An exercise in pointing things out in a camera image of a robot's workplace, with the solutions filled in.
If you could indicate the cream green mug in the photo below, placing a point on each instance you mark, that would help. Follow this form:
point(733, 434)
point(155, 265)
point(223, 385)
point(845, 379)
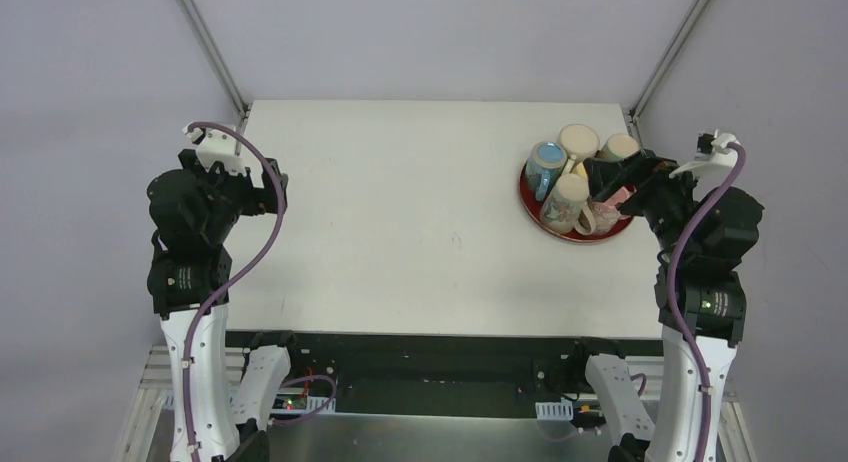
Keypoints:
point(619, 147)

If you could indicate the aluminium frame post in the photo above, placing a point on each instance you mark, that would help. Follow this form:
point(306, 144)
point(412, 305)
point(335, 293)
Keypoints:
point(671, 53)
point(216, 61)

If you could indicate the blue mug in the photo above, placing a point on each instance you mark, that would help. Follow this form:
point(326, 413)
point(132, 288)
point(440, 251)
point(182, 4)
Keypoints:
point(543, 167)

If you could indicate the left aluminium frame post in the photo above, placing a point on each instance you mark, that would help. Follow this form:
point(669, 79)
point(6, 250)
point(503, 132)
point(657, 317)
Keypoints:
point(216, 61)

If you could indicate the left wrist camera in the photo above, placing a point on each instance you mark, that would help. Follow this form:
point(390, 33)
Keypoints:
point(216, 146)

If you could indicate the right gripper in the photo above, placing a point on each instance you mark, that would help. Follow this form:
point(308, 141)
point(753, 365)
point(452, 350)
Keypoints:
point(639, 183)

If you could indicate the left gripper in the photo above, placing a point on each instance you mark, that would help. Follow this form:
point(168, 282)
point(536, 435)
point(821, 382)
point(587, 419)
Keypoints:
point(266, 193)

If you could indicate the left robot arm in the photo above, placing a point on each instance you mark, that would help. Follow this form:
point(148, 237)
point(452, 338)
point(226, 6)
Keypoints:
point(194, 208)

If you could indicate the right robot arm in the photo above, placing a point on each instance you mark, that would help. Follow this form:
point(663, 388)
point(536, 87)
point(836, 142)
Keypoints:
point(702, 309)

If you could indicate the cream floral mug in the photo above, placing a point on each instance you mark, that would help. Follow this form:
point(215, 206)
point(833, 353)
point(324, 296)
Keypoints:
point(566, 207)

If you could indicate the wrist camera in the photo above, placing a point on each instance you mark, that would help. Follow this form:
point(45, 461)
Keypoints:
point(713, 155)
point(216, 146)

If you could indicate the red round tray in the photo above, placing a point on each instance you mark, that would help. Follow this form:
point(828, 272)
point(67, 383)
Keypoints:
point(533, 208)

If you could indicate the left white cable duct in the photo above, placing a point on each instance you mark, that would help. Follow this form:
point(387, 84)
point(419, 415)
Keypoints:
point(291, 404)

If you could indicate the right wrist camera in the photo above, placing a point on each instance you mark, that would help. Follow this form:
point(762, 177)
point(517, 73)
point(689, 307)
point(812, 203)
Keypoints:
point(713, 155)

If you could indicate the yellow mug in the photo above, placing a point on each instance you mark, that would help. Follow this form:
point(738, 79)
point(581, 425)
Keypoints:
point(580, 170)

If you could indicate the right aluminium frame post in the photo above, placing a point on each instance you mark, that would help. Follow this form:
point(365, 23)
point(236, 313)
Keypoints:
point(671, 53)

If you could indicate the white cable duct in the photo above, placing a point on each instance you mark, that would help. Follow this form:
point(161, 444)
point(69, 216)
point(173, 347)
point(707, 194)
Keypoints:
point(554, 411)
point(291, 404)

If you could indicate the right white cable duct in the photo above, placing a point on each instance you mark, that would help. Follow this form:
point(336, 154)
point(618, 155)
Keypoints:
point(554, 411)

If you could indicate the pink mug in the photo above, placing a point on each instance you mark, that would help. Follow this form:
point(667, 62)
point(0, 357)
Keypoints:
point(606, 214)

